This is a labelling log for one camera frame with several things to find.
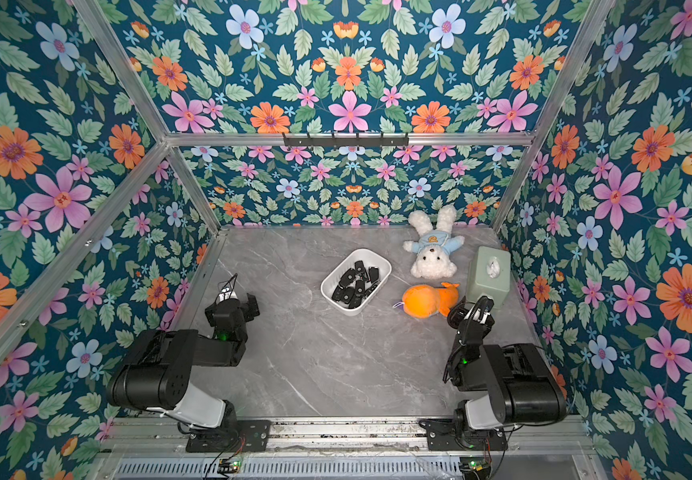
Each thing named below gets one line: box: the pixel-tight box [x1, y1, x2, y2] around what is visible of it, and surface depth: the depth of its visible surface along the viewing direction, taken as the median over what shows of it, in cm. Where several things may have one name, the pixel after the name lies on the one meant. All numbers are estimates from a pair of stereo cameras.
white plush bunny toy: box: [403, 205, 465, 280], surface depth 105 cm
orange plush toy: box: [392, 282, 460, 319], surface depth 93 cm
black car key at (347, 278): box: [339, 268, 356, 289], surface depth 103 cm
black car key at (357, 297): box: [348, 286, 365, 309], surface depth 100 cm
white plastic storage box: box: [320, 248, 393, 316], surface depth 106 cm
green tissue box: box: [468, 246, 511, 309], surface depth 98 cm
